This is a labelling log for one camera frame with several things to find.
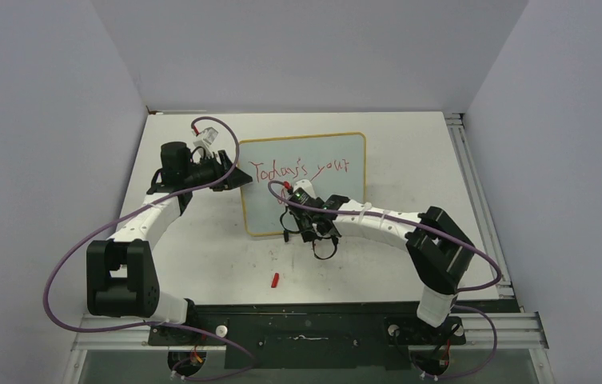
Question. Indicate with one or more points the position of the aluminium right side rail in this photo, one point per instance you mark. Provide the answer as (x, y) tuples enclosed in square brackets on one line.
[(489, 236)]

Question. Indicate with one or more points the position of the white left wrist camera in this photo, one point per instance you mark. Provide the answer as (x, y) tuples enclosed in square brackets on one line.
[(206, 138)]

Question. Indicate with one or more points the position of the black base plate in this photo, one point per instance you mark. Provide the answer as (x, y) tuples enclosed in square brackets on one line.
[(329, 336)]

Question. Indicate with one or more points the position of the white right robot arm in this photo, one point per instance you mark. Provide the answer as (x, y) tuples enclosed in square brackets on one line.
[(432, 240)]

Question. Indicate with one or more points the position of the red marker cap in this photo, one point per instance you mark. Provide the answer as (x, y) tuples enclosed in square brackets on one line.
[(275, 280)]

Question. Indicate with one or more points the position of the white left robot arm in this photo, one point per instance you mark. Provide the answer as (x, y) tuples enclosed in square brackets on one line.
[(121, 277)]

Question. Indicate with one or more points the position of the yellow framed whiteboard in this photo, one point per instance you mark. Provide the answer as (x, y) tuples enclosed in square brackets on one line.
[(332, 163)]

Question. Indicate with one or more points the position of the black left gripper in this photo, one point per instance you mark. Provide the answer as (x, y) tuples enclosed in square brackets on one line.
[(236, 178)]

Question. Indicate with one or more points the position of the aluminium front frame rail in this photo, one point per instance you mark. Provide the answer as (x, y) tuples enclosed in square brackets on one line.
[(514, 331)]

